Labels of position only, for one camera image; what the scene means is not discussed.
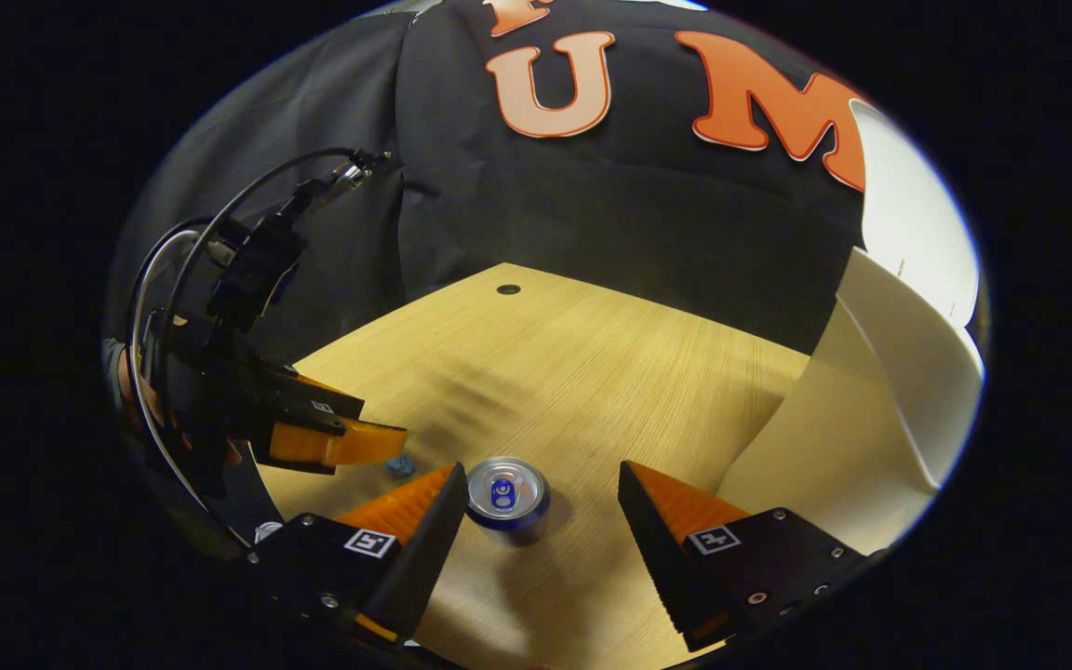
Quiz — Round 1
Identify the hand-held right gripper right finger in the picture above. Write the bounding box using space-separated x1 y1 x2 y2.
618 460 886 654

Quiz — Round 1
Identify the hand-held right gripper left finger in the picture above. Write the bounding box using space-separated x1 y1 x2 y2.
243 462 470 648

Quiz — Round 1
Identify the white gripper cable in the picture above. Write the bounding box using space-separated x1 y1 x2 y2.
129 228 216 517

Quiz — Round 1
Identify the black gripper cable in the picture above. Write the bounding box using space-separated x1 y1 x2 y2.
162 147 360 373

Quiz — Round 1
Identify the silver blue pop can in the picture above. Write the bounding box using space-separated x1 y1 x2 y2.
465 456 552 546

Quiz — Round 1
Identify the wooden desktop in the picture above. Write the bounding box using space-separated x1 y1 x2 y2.
257 262 816 670

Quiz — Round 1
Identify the black backdrop cloth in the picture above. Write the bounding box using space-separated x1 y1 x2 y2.
106 0 872 373

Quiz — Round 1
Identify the white desktop garbage bin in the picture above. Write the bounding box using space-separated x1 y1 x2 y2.
717 98 985 555

